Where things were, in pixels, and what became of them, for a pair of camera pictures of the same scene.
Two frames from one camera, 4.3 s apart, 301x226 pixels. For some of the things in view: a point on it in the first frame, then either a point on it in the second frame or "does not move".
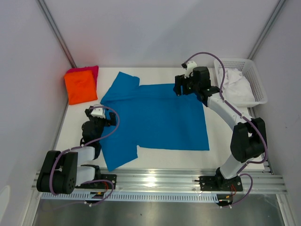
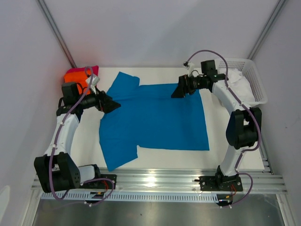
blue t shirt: x=150 y=116 does not move
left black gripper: x=107 y=122 -> x=105 y=103
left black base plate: x=112 y=178 does not move
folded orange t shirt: x=80 y=87 does not move
